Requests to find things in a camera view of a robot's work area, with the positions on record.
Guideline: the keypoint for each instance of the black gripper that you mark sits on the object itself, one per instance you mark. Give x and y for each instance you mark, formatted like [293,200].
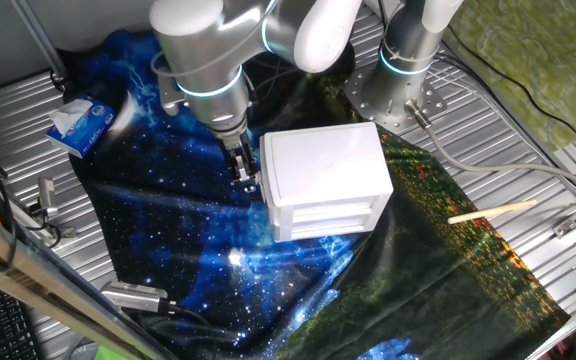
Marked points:
[235,146]

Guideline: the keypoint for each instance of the white plastic drawer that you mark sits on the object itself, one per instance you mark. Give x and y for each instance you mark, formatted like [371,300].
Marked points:
[264,170]
[328,230]
[328,217]

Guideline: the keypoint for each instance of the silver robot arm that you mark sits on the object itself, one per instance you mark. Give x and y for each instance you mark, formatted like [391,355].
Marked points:
[208,50]

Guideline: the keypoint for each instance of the white drawer cabinet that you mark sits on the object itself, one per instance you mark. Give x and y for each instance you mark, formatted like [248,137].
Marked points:
[325,165]

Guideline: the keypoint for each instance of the galaxy print cloth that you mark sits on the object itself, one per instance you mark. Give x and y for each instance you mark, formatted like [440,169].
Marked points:
[168,240]

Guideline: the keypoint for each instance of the blue tissue box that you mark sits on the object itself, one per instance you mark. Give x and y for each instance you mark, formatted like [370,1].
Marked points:
[90,132]

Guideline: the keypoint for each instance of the white tissue paper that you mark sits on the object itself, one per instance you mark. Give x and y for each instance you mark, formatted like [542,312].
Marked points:
[68,115]

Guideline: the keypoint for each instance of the bright green object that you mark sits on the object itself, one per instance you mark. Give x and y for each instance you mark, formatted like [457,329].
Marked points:
[105,354]

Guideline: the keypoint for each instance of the grey metal pole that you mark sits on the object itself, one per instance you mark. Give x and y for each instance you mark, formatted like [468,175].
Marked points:
[38,37]

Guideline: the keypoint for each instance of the light wooden stick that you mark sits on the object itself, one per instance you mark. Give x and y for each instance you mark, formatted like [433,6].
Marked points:
[493,211]

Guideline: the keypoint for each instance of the green yellow cloth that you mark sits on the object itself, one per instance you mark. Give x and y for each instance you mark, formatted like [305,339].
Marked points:
[543,50]

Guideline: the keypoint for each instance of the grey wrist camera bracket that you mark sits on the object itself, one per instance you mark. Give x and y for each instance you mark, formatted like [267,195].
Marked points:
[170,97]

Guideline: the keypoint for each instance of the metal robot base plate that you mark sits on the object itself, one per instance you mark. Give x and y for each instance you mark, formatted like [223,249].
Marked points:
[355,95]

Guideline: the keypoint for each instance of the small silver camera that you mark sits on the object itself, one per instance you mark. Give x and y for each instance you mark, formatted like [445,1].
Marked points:
[47,192]

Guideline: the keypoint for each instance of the metal frame bar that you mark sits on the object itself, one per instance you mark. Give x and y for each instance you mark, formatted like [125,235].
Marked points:
[43,287]

